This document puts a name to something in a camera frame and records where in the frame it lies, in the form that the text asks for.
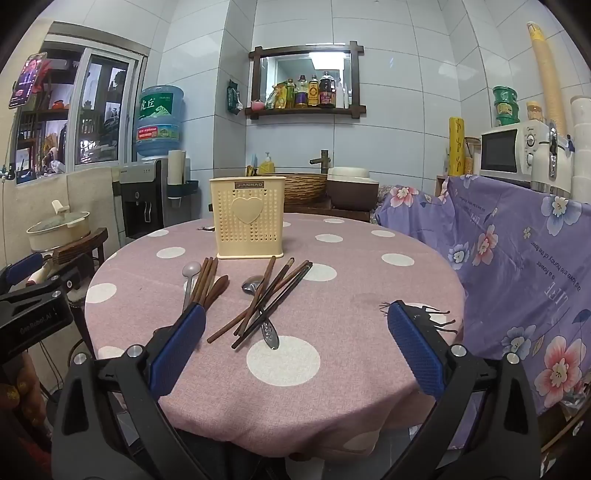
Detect brown and cream rice cooker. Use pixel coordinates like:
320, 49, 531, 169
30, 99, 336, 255
325, 167, 380, 211

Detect paper cup tube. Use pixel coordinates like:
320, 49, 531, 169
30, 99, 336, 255
167, 148, 187, 188

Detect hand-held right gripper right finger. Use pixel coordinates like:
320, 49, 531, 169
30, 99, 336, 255
387, 300, 542, 480

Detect blue water bottle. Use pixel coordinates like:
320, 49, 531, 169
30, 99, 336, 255
134, 84, 187, 162

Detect dark wooden stool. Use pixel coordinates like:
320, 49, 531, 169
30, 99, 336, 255
31, 227, 110, 296

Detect green wall packet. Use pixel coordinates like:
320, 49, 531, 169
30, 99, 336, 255
226, 79, 244, 116

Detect woven basin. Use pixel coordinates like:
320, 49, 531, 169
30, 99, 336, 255
264, 172, 330, 206

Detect cluttered display shelf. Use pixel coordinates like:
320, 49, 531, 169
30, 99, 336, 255
13, 58, 80, 186

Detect cream plastic utensil holder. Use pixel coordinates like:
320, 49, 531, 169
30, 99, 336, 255
209, 175, 288, 260

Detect brown wooden chopstick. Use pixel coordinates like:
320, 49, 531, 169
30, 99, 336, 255
207, 261, 310, 344
190, 258, 208, 306
201, 258, 219, 308
233, 256, 277, 337
240, 257, 295, 334
195, 257, 214, 306

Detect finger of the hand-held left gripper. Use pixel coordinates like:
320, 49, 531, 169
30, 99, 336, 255
0, 270, 81, 308
0, 251, 44, 289

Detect white microwave oven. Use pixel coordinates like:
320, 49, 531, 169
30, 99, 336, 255
479, 121, 550, 180

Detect bamboo faucet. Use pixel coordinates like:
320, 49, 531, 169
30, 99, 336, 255
309, 148, 331, 175

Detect wooden counter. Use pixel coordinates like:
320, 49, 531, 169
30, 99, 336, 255
283, 202, 373, 223

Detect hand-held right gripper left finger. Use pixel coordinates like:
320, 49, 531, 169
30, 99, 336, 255
50, 302, 208, 480

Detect person's left hand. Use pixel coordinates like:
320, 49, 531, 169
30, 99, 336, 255
0, 355, 52, 455

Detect beige cloth cover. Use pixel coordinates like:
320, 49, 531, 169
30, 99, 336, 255
0, 166, 122, 278

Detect white thermos pot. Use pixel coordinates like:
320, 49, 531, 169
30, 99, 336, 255
531, 121, 575, 199

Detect mounted phone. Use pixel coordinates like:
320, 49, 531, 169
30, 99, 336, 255
8, 52, 49, 110

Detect patterned handle metal spoon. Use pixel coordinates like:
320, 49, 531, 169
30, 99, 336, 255
241, 275, 280, 350

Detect dark wooden chopstick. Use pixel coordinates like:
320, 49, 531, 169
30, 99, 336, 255
231, 262, 314, 350

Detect stack of white cups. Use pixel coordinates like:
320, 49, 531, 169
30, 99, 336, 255
570, 95, 591, 204

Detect white framed window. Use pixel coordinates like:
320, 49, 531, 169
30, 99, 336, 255
69, 44, 149, 173

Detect yellow roll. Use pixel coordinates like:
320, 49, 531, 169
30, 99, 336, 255
448, 117, 467, 176

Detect purple floral cloth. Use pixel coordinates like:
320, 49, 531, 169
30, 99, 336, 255
374, 174, 591, 416

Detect pink polka dot tablecloth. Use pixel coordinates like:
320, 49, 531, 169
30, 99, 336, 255
84, 212, 466, 462

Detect plain metal spoon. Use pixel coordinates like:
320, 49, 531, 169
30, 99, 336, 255
182, 261, 202, 313

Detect dark soy sauce bottle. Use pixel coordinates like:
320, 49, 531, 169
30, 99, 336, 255
318, 71, 337, 109

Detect brown wooden spoon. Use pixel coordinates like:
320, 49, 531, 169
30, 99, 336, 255
204, 274, 230, 311

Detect blue cup holder shelf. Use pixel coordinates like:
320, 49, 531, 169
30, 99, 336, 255
167, 180, 199, 200

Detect cream pot with glass lid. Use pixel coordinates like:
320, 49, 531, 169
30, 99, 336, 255
26, 199, 92, 253

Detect tall yellow cup sleeve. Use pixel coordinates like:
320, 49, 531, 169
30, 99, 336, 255
526, 22, 570, 136

